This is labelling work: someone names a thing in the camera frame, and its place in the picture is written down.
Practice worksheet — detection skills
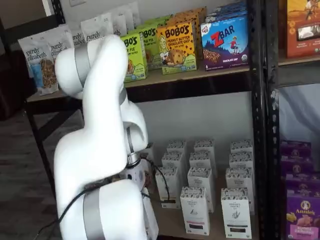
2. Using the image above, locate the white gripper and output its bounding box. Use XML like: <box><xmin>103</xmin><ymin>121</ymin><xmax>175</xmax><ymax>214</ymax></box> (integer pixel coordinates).
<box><xmin>119</xmin><ymin>160</ymin><xmax>149</xmax><ymax>198</ymax></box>

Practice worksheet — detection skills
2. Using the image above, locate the white box yellow strip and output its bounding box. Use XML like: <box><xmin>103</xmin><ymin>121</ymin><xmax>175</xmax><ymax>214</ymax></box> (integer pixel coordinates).
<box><xmin>166</xmin><ymin>139</ymin><xmax>188</xmax><ymax>157</ymax></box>
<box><xmin>161</xmin><ymin>151</ymin><xmax>185</xmax><ymax>176</ymax></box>
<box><xmin>141</xmin><ymin>191</ymin><xmax>160</xmax><ymax>238</ymax></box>
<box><xmin>154</xmin><ymin>166</ymin><xmax>181</xmax><ymax>209</ymax></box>

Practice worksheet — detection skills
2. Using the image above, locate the white box pink strip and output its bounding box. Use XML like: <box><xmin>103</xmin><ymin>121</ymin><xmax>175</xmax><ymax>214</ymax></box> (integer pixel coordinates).
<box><xmin>193</xmin><ymin>139</ymin><xmax>216</xmax><ymax>154</ymax></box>
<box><xmin>186</xmin><ymin>166</ymin><xmax>215</xmax><ymax>214</ymax></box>
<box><xmin>188</xmin><ymin>150</ymin><xmax>215</xmax><ymax>171</ymax></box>
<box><xmin>179</xmin><ymin>186</ymin><xmax>210</xmax><ymax>236</ymax></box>

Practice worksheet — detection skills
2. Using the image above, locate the white box dark strip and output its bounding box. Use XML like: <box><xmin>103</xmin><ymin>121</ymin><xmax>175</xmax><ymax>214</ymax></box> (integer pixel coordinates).
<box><xmin>224</xmin><ymin>166</ymin><xmax>255</xmax><ymax>216</ymax></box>
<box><xmin>220</xmin><ymin>187</ymin><xmax>251</xmax><ymax>239</ymax></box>
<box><xmin>229</xmin><ymin>140</ymin><xmax>254</xmax><ymax>155</ymax></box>
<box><xmin>228</xmin><ymin>151</ymin><xmax>254</xmax><ymax>171</ymax></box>

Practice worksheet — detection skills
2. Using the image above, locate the green Bobo's apple pie box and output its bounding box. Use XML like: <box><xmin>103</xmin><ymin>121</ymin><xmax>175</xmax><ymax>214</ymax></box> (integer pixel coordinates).
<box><xmin>143</xmin><ymin>14</ymin><xmax>175</xmax><ymax>29</ymax></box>
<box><xmin>136</xmin><ymin>24</ymin><xmax>164</xmax><ymax>71</ymax></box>
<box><xmin>119</xmin><ymin>30</ymin><xmax>149</xmax><ymax>84</ymax></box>

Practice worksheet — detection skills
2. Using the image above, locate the yellow Bobo's peanut butter box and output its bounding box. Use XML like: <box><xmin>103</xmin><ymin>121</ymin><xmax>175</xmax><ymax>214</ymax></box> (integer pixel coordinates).
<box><xmin>179</xmin><ymin>6</ymin><xmax>208</xmax><ymax>20</ymax></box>
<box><xmin>172</xmin><ymin>12</ymin><xmax>202</xmax><ymax>26</ymax></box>
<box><xmin>156</xmin><ymin>20</ymin><xmax>198</xmax><ymax>76</ymax></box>

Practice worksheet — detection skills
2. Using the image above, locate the blue Zbar box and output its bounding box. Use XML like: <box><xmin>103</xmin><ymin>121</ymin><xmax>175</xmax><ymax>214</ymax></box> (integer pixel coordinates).
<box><xmin>212</xmin><ymin>0</ymin><xmax>248</xmax><ymax>13</ymax></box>
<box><xmin>199</xmin><ymin>16</ymin><xmax>251</xmax><ymax>72</ymax></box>
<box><xmin>205</xmin><ymin>9</ymin><xmax>249</xmax><ymax>25</ymax></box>

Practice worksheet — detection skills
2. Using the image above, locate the purple Annie's snack box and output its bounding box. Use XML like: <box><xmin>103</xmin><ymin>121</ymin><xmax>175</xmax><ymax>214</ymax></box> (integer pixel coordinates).
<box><xmin>279</xmin><ymin>140</ymin><xmax>313</xmax><ymax>158</ymax></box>
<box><xmin>283</xmin><ymin>173</ymin><xmax>320</xmax><ymax>198</ymax></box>
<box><xmin>280</xmin><ymin>154</ymin><xmax>315</xmax><ymax>176</ymax></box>
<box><xmin>285</xmin><ymin>195</ymin><xmax>320</xmax><ymax>240</ymax></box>

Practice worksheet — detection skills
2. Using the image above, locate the orange snack box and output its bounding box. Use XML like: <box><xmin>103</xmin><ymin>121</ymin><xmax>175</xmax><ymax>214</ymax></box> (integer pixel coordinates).
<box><xmin>285</xmin><ymin>0</ymin><xmax>320</xmax><ymax>60</ymax></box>

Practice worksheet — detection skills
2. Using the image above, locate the blue label granola bag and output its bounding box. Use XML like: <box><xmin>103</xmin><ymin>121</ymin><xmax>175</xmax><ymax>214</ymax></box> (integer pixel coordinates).
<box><xmin>17</xmin><ymin>36</ymin><xmax>60</xmax><ymax>98</ymax></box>

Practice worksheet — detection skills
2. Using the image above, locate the white granola bag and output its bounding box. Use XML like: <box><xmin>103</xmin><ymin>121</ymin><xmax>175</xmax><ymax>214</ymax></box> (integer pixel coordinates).
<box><xmin>124</xmin><ymin>0</ymin><xmax>141</xmax><ymax>27</ymax></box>
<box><xmin>71</xmin><ymin>26</ymin><xmax>87</xmax><ymax>49</ymax></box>
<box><xmin>80</xmin><ymin>13</ymin><xmax>114</xmax><ymax>43</ymax></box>
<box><xmin>49</xmin><ymin>23</ymin><xmax>75</xmax><ymax>60</ymax></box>
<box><xmin>109</xmin><ymin>7</ymin><xmax>129</xmax><ymax>36</ymax></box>

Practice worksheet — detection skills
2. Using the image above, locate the dark brown furniture piece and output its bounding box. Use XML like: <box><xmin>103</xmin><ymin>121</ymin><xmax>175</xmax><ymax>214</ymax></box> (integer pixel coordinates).
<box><xmin>0</xmin><ymin>48</ymin><xmax>35</xmax><ymax>122</ymax></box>

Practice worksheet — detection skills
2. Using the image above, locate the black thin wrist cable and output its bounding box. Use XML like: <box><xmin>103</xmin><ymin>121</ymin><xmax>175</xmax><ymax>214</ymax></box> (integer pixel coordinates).
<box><xmin>146</xmin><ymin>159</ymin><xmax>176</xmax><ymax>204</ymax></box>

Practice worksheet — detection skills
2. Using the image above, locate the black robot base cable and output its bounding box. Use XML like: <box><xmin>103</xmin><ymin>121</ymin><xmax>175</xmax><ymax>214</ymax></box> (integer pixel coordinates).
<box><xmin>44</xmin><ymin>184</ymin><xmax>101</xmax><ymax>226</ymax></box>

